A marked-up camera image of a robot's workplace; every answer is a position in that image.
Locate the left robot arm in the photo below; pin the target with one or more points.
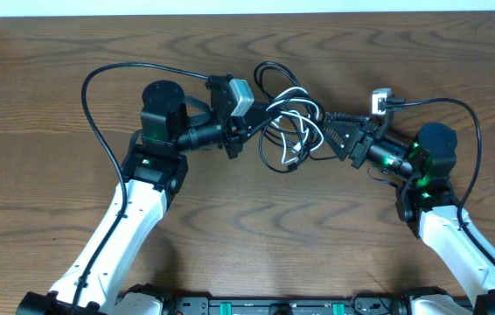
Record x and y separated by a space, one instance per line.
150 175

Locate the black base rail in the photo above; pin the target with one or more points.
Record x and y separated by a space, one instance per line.
282 306

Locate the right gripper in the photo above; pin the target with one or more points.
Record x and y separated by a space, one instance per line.
363 144

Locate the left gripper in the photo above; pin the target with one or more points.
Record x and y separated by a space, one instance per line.
238 136

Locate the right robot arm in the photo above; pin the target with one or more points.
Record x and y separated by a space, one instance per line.
425 198

